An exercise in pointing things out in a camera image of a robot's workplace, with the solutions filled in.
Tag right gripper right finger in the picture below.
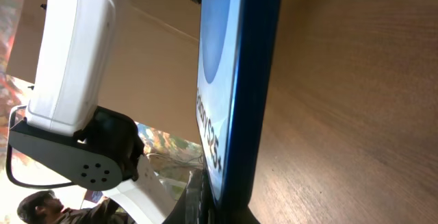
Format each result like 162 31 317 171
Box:
218 207 260 224

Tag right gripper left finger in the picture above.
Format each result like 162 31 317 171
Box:
163 169 212 224

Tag blue Galaxy smartphone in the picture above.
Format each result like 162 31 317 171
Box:
196 0 281 211

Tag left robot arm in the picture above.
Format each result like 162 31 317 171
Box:
8 0 175 223

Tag seated person in background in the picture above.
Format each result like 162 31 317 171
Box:
16 190 136 224

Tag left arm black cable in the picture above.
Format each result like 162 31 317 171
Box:
5 105 78 190

